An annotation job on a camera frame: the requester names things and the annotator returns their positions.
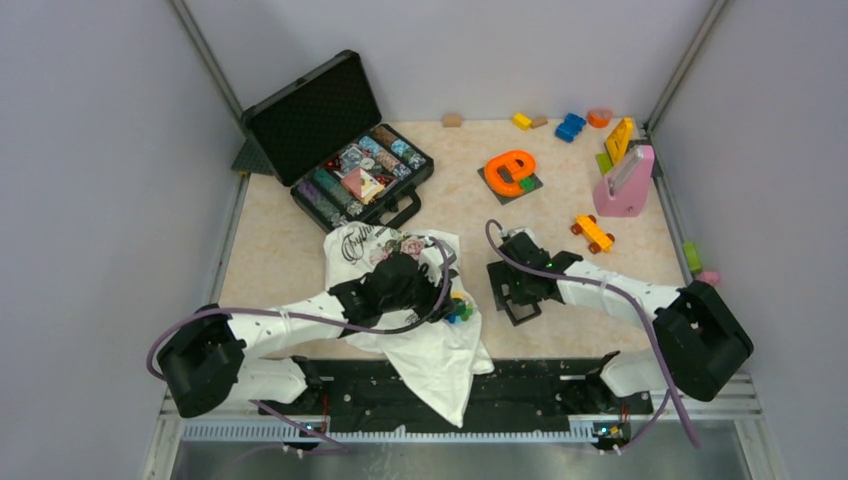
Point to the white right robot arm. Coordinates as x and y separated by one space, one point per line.
696 343

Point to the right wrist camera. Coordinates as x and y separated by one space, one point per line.
520 230

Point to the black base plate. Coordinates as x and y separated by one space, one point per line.
519 396

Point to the black poker chip case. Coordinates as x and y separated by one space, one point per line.
324 138

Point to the orange letter e toy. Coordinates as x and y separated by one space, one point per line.
502 173

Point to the pink wedge stand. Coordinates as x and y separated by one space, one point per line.
623 191

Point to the black square frame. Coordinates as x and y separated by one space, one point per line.
521 314

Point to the yellow toy car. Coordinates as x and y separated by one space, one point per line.
597 239

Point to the green flat toy piece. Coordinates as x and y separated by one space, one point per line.
604 163

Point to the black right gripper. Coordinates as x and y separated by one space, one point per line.
501 274

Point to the tan wooden block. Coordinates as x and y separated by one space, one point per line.
452 120

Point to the blue toy brick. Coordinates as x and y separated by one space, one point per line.
571 126

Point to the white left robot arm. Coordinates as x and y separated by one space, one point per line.
206 358

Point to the small brown wooden block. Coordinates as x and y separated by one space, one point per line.
539 121

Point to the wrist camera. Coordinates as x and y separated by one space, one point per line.
445 250
520 230

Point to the yellow toy brick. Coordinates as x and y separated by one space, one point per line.
521 121

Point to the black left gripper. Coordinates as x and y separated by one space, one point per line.
434 294

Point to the pink and green toy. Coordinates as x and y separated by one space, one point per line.
695 266

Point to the orange tape roll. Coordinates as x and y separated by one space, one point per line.
599 117

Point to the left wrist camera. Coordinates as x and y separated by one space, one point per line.
445 250

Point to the colourful beaded brooch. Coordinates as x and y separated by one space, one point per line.
463 308

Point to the yellow perforated toy block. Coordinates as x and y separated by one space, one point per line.
618 140

